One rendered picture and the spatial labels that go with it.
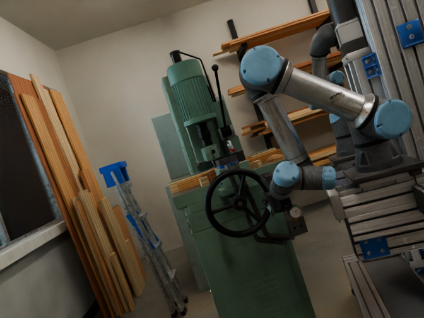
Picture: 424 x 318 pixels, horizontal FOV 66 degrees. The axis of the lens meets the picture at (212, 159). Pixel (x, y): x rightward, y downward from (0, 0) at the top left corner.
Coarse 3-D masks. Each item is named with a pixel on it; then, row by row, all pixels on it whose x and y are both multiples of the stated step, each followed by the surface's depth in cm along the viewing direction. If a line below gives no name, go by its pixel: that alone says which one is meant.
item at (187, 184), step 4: (272, 152) 172; (276, 152) 173; (280, 152) 173; (256, 156) 173; (260, 156) 171; (264, 156) 172; (268, 156) 172; (252, 160) 171; (256, 160) 171; (264, 160) 172; (200, 176) 167; (188, 180) 166; (192, 180) 166; (196, 180) 167; (180, 184) 165; (184, 184) 166; (188, 184) 166; (192, 184) 166; (196, 184) 167; (180, 188) 165; (184, 188) 166; (188, 188) 166
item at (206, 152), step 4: (204, 148) 163; (208, 148) 163; (212, 148) 164; (216, 148) 164; (204, 152) 164; (208, 152) 163; (216, 152) 164; (204, 156) 169; (208, 156) 163; (212, 156) 164; (216, 156) 164; (204, 160) 175; (208, 160) 163; (212, 160) 168
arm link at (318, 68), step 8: (328, 24) 158; (320, 32) 158; (328, 32) 156; (312, 40) 162; (320, 40) 159; (328, 40) 157; (312, 48) 163; (320, 48) 160; (328, 48) 161; (312, 56) 165; (320, 56) 163; (312, 64) 171; (320, 64) 168; (312, 72) 174; (320, 72) 171
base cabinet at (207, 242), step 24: (240, 216) 154; (216, 240) 152; (240, 240) 154; (288, 240) 157; (216, 264) 152; (240, 264) 154; (264, 264) 155; (288, 264) 157; (216, 288) 152; (240, 288) 154; (264, 288) 155; (288, 288) 157; (240, 312) 154; (264, 312) 155; (288, 312) 157; (312, 312) 159
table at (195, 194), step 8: (280, 160) 157; (256, 168) 155; (264, 168) 156; (272, 168) 156; (200, 184) 166; (248, 184) 145; (256, 184) 145; (176, 192) 164; (184, 192) 153; (192, 192) 151; (200, 192) 151; (216, 192) 152; (224, 192) 143; (232, 192) 144; (176, 200) 150; (184, 200) 150; (192, 200) 151; (200, 200) 151; (176, 208) 150
